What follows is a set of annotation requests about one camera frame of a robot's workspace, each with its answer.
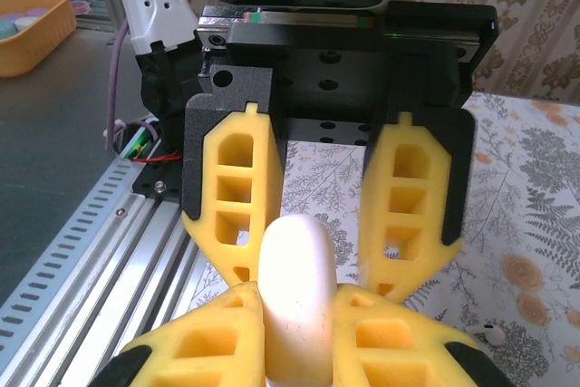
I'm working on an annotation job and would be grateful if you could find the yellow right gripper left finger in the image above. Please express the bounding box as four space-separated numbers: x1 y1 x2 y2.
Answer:
92 280 266 387

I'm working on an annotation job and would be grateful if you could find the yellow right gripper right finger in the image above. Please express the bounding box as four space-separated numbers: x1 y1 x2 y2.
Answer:
333 285 517 387

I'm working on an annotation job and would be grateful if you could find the pale pink earbud charging case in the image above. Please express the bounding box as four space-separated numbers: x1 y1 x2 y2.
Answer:
256 213 339 387

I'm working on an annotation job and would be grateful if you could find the floral patterned tablecloth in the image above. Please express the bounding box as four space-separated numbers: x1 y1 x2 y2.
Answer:
185 92 580 387

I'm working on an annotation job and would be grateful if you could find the grey metal panel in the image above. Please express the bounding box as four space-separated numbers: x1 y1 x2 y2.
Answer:
0 26 150 309

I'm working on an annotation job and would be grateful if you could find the orange plastic basket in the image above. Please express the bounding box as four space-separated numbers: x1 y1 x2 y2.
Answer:
0 0 78 79

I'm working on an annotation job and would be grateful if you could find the white wireless earbud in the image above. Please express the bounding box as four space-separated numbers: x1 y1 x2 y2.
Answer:
465 323 508 353

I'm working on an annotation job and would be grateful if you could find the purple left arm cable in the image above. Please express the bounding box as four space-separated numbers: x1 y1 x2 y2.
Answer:
104 19 133 150

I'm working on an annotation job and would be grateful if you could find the grey slotted cable duct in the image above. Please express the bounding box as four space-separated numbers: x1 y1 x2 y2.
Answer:
0 158 144 356

